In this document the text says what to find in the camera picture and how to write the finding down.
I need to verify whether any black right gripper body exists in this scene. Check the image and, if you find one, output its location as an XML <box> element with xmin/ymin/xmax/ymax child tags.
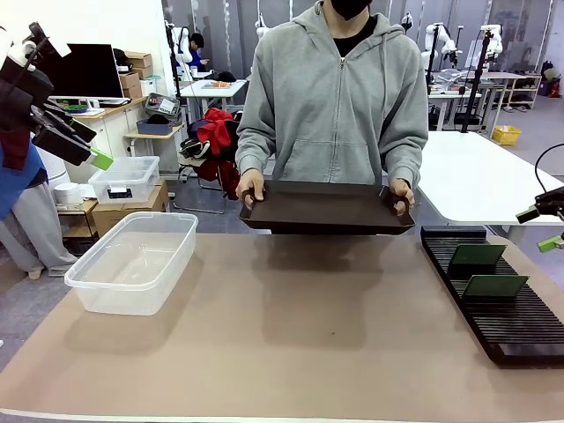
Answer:
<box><xmin>535</xmin><ymin>187</ymin><xmax>564</xmax><ymax>217</ymax></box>

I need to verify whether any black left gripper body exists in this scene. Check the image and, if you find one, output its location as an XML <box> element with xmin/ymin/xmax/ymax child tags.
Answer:
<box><xmin>0</xmin><ymin>65</ymin><xmax>55</xmax><ymax>132</ymax></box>

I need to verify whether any green PCB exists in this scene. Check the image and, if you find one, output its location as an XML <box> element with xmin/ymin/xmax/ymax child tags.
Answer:
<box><xmin>448</xmin><ymin>243</ymin><xmax>508</xmax><ymax>268</ymax></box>
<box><xmin>462</xmin><ymin>274</ymin><xmax>530</xmax><ymax>301</ymax></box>

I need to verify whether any dark brown tray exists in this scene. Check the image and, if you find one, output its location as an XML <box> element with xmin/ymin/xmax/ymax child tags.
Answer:
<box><xmin>239</xmin><ymin>179</ymin><xmax>416</xmax><ymax>236</ymax></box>

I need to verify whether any person's right forearm grey sleeve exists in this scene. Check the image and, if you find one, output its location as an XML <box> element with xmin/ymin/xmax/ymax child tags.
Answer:
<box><xmin>235</xmin><ymin>118</ymin><xmax>277</xmax><ymax>177</ymax></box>

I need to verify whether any person's left forearm grey sleeve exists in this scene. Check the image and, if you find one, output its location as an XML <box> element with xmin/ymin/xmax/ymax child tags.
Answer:
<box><xmin>378</xmin><ymin>118</ymin><xmax>429</xmax><ymax>189</ymax></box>

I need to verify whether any person's left hand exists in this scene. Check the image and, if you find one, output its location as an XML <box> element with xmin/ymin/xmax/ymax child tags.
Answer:
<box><xmin>390</xmin><ymin>178</ymin><xmax>416</xmax><ymax>217</ymax></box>

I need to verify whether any person's right hand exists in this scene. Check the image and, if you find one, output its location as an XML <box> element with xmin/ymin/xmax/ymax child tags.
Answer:
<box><xmin>235</xmin><ymin>169</ymin><xmax>268</xmax><ymax>212</ymax></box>

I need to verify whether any white round appliance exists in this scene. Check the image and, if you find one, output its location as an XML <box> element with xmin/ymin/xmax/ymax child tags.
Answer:
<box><xmin>53</xmin><ymin>182</ymin><xmax>85</xmax><ymax>206</ymax></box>

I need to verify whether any black computer monitor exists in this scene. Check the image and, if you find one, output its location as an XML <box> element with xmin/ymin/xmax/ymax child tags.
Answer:
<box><xmin>33</xmin><ymin>43</ymin><xmax>126</xmax><ymax>100</ymax></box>

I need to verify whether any large white table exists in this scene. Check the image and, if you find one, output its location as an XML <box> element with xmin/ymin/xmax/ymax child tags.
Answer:
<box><xmin>413</xmin><ymin>130</ymin><xmax>564</xmax><ymax>234</ymax></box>

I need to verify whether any clear lidded storage bin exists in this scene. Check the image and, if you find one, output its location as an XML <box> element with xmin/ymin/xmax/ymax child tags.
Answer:
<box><xmin>87</xmin><ymin>155</ymin><xmax>161</xmax><ymax>205</ymax></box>

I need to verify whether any yellow basket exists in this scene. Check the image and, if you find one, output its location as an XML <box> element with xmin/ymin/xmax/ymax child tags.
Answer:
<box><xmin>492</xmin><ymin>125</ymin><xmax>523</xmax><ymax>146</ymax></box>

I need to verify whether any person in blue apron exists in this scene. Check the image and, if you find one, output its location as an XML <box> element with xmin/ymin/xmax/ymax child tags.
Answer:
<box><xmin>0</xmin><ymin>127</ymin><xmax>79</xmax><ymax>279</ymax></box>

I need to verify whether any blue bin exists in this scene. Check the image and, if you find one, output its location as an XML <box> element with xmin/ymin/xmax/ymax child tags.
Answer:
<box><xmin>136</xmin><ymin>118</ymin><xmax>174</xmax><ymax>136</ymax></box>

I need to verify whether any small wooden side table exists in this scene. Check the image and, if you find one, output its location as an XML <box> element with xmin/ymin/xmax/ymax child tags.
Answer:
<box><xmin>124</xmin><ymin>122</ymin><xmax>186</xmax><ymax>175</ymax></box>

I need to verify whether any black slotted PCB rack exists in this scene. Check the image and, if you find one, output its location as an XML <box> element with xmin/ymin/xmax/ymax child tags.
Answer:
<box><xmin>419</xmin><ymin>225</ymin><xmax>564</xmax><ymax>367</ymax></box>

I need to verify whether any large cardboard box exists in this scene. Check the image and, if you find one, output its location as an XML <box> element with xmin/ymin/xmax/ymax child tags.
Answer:
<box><xmin>91</xmin><ymin>178</ymin><xmax>171</xmax><ymax>239</ymax></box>

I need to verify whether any grey equipment case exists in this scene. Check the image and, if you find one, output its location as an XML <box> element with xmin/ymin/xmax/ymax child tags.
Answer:
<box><xmin>145</xmin><ymin>92</ymin><xmax>182</xmax><ymax>118</ymax></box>

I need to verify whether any wooden shelf unit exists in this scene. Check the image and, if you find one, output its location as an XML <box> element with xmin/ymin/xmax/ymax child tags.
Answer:
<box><xmin>479</xmin><ymin>72</ymin><xmax>543</xmax><ymax>111</ymax></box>

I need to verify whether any clear plastic box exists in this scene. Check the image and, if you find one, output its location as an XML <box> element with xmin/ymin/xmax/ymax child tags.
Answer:
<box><xmin>63</xmin><ymin>211</ymin><xmax>199</xmax><ymax>316</ymax></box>

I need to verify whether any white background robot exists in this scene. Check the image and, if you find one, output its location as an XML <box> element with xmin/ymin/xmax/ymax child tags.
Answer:
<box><xmin>169</xmin><ymin>25</ymin><xmax>195</xmax><ymax>67</ymax></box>

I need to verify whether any black tripod stand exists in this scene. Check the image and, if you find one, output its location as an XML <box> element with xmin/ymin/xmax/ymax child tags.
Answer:
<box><xmin>460</xmin><ymin>28</ymin><xmax>495</xmax><ymax>134</ymax></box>

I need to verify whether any red jacket on chair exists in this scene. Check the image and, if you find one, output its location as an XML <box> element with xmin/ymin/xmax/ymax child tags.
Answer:
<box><xmin>196</xmin><ymin>108</ymin><xmax>242</xmax><ymax>200</ymax></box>

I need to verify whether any seated person in background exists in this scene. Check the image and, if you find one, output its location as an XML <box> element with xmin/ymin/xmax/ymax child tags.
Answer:
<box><xmin>187</xmin><ymin>32</ymin><xmax>213</xmax><ymax>72</ymax></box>

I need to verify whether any white table with food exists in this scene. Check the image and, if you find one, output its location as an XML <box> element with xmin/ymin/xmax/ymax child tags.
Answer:
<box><xmin>179</xmin><ymin>78</ymin><xmax>248</xmax><ymax>121</ymax></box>

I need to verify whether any person in grey hoodie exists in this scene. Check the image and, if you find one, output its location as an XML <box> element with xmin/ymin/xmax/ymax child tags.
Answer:
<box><xmin>235</xmin><ymin>0</ymin><xmax>429</xmax><ymax>189</ymax></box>

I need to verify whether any black face mask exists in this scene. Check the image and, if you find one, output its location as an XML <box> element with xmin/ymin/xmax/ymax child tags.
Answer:
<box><xmin>330</xmin><ymin>0</ymin><xmax>374</xmax><ymax>22</ymax></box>

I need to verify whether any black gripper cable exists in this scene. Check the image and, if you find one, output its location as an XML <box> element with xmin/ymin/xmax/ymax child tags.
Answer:
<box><xmin>534</xmin><ymin>143</ymin><xmax>564</xmax><ymax>196</ymax></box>

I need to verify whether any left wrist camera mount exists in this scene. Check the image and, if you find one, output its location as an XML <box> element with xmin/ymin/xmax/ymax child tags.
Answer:
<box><xmin>28</xmin><ymin>21</ymin><xmax>72</xmax><ymax>58</ymax></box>

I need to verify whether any small black frame stand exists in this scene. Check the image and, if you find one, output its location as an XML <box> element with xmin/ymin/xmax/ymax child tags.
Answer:
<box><xmin>56</xmin><ymin>198</ymin><xmax>100</xmax><ymax>256</ymax></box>

